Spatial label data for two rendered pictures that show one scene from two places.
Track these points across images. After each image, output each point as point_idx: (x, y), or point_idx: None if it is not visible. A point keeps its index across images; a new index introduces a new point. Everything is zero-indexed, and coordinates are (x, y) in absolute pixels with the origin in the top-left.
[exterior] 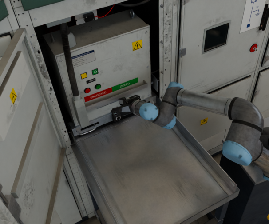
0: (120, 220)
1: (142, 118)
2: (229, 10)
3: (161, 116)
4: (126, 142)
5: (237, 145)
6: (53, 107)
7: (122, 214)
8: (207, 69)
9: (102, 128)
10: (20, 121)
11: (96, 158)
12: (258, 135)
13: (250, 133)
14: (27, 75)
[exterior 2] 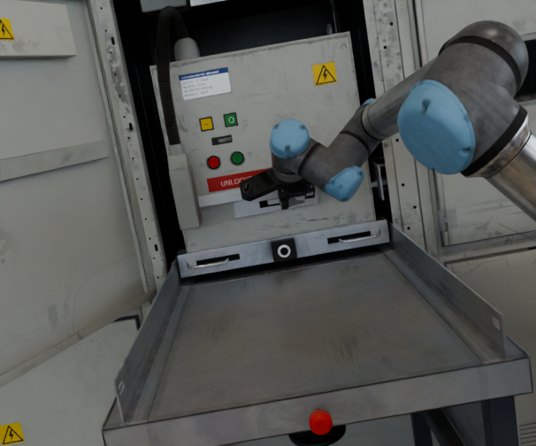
0: (154, 378)
1: (345, 263)
2: None
3: (318, 153)
4: (279, 288)
5: (422, 85)
6: (132, 174)
7: (169, 372)
8: None
9: (248, 274)
10: (19, 107)
11: (199, 304)
12: (492, 64)
13: (463, 54)
14: (65, 48)
